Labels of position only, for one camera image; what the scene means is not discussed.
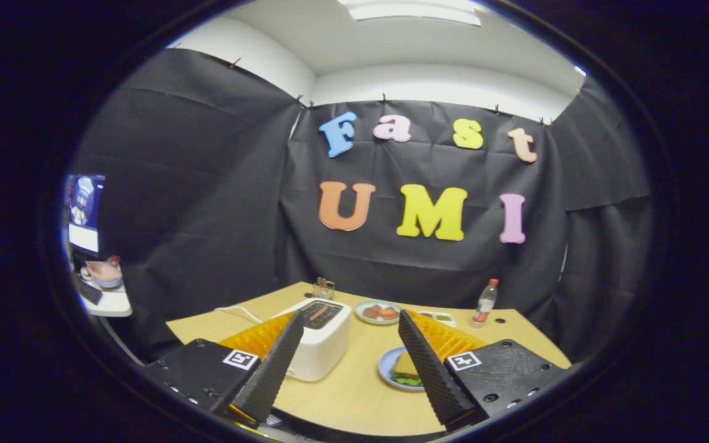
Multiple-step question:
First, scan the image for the blue plate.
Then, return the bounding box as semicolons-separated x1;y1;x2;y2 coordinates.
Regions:
378;346;426;392

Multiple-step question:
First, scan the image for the clear bottle red cap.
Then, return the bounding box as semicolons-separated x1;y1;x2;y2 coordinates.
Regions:
471;278;499;329

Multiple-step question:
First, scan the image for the white side table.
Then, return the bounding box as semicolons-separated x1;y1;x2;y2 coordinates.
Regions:
74;280;133;318

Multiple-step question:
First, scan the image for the pale green plate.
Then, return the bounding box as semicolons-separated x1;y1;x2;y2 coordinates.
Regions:
354;300;403;325

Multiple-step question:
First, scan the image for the ceiling light panel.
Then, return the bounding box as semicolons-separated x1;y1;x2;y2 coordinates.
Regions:
337;0;482;26

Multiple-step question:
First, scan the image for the blue wall poster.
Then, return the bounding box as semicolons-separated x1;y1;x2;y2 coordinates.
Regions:
64;174;106;253

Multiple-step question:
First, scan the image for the white toaster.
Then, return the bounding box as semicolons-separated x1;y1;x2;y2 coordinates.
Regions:
274;298;352;383

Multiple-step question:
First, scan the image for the brown toast slice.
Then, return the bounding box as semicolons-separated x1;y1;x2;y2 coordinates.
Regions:
390;351;420;379

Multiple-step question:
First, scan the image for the black backdrop cloth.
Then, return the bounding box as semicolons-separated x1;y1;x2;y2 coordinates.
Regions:
71;49;654;364

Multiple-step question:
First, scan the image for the white power cable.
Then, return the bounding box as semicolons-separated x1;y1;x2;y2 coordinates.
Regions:
215;305;263;324

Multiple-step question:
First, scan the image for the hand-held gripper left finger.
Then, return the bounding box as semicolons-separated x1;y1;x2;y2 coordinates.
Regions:
142;309;305;429

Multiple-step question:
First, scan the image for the pink bowl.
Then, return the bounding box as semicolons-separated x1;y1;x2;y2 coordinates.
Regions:
86;258;124;289

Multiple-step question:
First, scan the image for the white divided seasoning tray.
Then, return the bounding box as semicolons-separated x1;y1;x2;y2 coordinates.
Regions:
419;311;456;328

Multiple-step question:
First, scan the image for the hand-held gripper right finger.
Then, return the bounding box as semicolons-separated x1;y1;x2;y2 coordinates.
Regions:
398;309;572;433

